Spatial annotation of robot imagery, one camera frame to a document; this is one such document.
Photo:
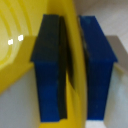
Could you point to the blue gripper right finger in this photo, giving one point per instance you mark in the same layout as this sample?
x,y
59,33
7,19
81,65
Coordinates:
x,y
98,66

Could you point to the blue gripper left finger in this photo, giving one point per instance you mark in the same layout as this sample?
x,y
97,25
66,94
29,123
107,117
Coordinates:
x,y
50,66

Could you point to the yellow bowl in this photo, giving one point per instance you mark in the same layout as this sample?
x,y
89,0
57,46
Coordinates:
x,y
20,30

